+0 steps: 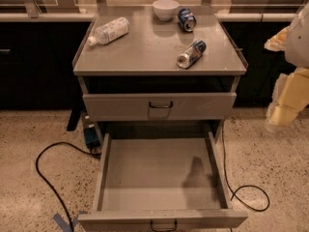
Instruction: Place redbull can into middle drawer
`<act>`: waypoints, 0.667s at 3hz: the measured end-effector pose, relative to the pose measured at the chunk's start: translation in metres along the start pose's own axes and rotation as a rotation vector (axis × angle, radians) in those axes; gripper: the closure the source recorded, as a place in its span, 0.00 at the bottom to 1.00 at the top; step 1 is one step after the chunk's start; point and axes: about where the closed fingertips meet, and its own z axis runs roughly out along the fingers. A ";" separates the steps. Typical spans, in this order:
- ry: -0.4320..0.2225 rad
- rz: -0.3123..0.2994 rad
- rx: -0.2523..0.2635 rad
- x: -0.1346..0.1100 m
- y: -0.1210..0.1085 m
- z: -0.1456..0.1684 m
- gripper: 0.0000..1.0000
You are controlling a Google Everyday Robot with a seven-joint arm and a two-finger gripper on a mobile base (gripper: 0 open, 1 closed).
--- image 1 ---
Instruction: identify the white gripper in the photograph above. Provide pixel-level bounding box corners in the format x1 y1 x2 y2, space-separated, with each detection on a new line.
265 3 309 132

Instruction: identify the blue pepsi can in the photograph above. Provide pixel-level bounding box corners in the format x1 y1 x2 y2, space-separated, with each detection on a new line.
178 8 196 32

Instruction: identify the clear plastic water bottle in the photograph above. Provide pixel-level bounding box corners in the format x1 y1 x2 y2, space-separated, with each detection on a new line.
87 17 129 45

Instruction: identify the white counter rail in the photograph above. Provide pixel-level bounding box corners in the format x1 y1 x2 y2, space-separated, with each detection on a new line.
0 12 298 23

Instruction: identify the white bowl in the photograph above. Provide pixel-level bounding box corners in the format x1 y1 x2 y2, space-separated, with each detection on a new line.
153 0 179 21

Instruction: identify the redbull can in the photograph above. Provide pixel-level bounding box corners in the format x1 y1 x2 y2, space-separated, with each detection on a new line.
177 40 207 69

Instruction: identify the black cable left floor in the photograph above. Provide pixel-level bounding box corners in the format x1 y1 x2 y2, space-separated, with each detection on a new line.
35 141 102 232

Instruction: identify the black cable floor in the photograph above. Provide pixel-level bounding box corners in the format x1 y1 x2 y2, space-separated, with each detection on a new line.
35 141 102 232
220 126 270 213

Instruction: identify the grey drawer cabinet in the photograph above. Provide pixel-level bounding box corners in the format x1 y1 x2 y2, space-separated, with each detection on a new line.
73 6 247 136

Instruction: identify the blue tape floor mark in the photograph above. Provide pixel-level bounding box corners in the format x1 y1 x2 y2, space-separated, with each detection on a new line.
53 211 87 232

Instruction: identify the black cable right floor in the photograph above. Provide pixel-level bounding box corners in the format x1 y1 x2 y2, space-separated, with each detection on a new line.
220 126 270 213

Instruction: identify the blue power adapter box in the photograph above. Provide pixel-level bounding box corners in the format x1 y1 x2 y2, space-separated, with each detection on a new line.
83 125 100 149

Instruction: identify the open grey middle drawer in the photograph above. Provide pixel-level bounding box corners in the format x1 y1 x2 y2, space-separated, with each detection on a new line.
78 132 248 232

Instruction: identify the closed grey top drawer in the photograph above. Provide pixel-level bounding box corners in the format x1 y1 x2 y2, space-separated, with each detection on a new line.
83 93 237 121

